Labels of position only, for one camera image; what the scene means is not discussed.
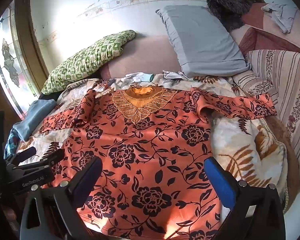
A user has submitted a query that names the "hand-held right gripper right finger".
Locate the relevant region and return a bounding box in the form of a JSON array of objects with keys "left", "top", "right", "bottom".
[{"left": 203, "top": 157, "right": 287, "bottom": 240}]

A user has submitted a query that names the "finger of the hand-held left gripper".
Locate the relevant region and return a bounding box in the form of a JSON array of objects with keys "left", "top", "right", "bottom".
[
  {"left": 27, "top": 150, "right": 65, "bottom": 173},
  {"left": 5, "top": 147, "right": 37, "bottom": 166}
]

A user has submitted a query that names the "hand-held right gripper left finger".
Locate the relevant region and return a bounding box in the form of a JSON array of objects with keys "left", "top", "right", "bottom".
[{"left": 19, "top": 156, "right": 103, "bottom": 240}]

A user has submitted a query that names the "orange floral blouse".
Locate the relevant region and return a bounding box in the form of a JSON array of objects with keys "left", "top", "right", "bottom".
[{"left": 39, "top": 85, "right": 277, "bottom": 240}]

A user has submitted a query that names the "person's left hand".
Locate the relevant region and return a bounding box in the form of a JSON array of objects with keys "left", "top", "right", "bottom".
[{"left": 4, "top": 206, "right": 17, "bottom": 221}]

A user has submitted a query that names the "blue floral cloth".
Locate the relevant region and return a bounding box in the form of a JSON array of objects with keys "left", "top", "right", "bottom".
[{"left": 4, "top": 130, "right": 20, "bottom": 158}]

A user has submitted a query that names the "light blue folded cloth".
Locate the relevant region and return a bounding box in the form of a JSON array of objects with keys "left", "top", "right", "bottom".
[{"left": 12, "top": 100, "right": 57, "bottom": 140}]

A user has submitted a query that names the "white leaf-print blanket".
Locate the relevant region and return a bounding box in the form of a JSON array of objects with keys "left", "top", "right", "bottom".
[{"left": 17, "top": 74, "right": 289, "bottom": 240}]

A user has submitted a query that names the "stained glass window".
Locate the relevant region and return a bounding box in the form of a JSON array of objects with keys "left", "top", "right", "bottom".
[{"left": 0, "top": 0, "right": 40, "bottom": 120}]

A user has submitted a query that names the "green patterned pillow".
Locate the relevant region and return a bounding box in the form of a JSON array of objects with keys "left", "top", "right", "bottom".
[{"left": 41, "top": 30, "right": 137, "bottom": 95}]

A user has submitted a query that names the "white and teal small garment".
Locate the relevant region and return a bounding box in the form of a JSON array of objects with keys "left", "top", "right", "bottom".
[{"left": 125, "top": 72, "right": 154, "bottom": 84}]

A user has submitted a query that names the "white small cloth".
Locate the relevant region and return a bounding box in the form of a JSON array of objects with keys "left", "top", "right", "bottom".
[{"left": 162, "top": 70, "right": 190, "bottom": 80}]

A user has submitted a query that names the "striped floral bed cover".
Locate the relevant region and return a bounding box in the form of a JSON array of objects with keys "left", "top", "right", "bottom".
[{"left": 231, "top": 49, "right": 300, "bottom": 195}]

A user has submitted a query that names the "pink bed sheet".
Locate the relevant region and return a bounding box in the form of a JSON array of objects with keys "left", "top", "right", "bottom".
[{"left": 97, "top": 32, "right": 185, "bottom": 80}]

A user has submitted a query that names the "grey pillow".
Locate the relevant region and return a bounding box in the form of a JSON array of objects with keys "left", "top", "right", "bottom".
[{"left": 155, "top": 5, "right": 252, "bottom": 79}]

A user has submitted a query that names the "maroon and pink quilt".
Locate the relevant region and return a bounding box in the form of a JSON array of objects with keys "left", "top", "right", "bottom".
[{"left": 229, "top": 0, "right": 300, "bottom": 57}]

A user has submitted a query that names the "dark furry cushion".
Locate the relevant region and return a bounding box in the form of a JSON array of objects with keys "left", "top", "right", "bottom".
[{"left": 206, "top": 0, "right": 255, "bottom": 32}]

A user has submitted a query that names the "white crumpled garment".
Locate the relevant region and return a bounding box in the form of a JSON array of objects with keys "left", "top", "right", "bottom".
[{"left": 261, "top": 2, "right": 299, "bottom": 34}]

